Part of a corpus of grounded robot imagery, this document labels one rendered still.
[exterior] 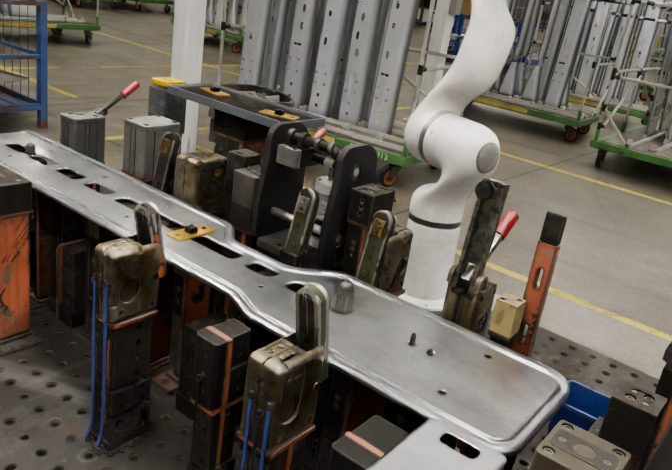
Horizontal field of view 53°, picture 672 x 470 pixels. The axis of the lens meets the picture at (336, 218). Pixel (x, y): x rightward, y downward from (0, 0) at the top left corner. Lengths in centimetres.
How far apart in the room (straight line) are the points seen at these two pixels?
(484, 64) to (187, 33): 368
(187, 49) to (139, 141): 349
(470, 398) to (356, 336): 18
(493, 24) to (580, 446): 93
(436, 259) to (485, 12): 53
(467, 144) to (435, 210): 17
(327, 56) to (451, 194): 435
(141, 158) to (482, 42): 75
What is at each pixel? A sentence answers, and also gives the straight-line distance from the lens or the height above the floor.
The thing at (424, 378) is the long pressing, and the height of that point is 100.
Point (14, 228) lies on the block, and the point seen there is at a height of 94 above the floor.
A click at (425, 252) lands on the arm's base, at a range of 151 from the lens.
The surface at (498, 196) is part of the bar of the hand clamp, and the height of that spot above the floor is 120.
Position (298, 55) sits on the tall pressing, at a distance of 590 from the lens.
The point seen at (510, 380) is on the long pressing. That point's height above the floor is 100.
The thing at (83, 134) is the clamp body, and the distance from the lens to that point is 172.
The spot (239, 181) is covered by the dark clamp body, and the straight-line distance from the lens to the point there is 134.
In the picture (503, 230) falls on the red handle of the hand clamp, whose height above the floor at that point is 113.
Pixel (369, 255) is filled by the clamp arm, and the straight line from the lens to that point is 114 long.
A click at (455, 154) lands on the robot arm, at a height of 116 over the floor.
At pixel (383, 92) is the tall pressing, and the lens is 546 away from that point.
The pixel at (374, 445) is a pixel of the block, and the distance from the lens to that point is 80.
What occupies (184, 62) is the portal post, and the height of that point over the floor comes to 71.
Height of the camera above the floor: 147
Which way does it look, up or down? 20 degrees down
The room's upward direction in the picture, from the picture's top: 9 degrees clockwise
